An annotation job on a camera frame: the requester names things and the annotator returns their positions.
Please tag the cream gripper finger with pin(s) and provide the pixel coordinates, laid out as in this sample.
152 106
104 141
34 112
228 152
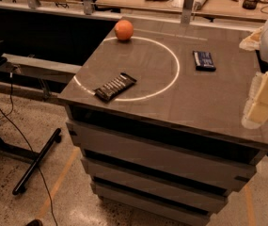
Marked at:
256 107
252 42

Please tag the blue blueberry rxbar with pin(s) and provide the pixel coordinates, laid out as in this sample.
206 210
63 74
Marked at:
203 61

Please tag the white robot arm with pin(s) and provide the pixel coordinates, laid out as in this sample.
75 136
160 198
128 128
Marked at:
264 43

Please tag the black chocolate rxbar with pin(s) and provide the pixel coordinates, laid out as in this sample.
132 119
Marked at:
114 87

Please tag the black round cup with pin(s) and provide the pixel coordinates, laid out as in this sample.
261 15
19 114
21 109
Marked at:
250 4

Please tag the grey drawer cabinet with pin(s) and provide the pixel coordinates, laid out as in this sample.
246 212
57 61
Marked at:
173 143

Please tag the orange fruit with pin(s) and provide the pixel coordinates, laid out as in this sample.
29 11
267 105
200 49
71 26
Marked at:
124 30

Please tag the black chair base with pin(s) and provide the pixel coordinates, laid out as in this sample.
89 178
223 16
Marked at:
34 157

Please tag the metal railing frame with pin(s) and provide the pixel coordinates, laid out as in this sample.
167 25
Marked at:
172 9

